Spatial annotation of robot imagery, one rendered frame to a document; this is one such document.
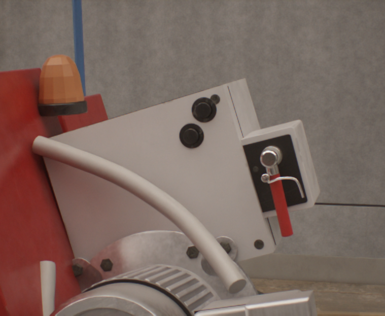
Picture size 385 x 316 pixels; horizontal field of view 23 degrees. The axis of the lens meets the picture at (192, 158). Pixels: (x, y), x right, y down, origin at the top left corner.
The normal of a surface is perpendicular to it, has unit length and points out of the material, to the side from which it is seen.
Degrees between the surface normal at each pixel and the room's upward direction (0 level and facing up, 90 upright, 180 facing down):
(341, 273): 90
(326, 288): 0
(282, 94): 90
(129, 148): 90
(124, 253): 81
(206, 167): 90
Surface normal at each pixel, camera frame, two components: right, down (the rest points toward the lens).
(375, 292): 0.00, -0.99
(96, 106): 0.93, -0.27
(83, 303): -0.22, -0.13
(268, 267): -0.21, 0.13
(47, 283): 0.40, -0.51
